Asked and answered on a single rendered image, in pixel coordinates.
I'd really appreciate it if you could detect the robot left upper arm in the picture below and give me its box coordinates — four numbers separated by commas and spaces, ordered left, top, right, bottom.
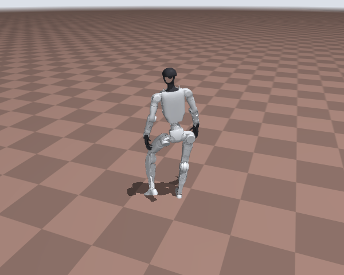
148, 92, 162, 123

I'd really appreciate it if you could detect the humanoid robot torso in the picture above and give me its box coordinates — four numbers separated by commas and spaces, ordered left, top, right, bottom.
160, 86, 185, 143

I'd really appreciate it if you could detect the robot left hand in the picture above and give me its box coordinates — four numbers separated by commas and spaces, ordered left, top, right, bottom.
143, 135, 152, 150

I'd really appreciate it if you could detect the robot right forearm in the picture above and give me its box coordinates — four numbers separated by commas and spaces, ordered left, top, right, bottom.
191, 111, 200, 127

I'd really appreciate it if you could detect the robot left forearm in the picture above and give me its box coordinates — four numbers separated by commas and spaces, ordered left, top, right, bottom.
143, 115, 153, 137

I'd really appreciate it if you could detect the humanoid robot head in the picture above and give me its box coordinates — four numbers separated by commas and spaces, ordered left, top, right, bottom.
162, 68, 179, 92

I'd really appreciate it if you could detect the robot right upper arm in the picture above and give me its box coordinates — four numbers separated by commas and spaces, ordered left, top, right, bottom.
182, 88, 198, 114

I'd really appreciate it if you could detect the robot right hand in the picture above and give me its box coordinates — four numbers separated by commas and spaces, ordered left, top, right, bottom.
189, 123, 199, 137

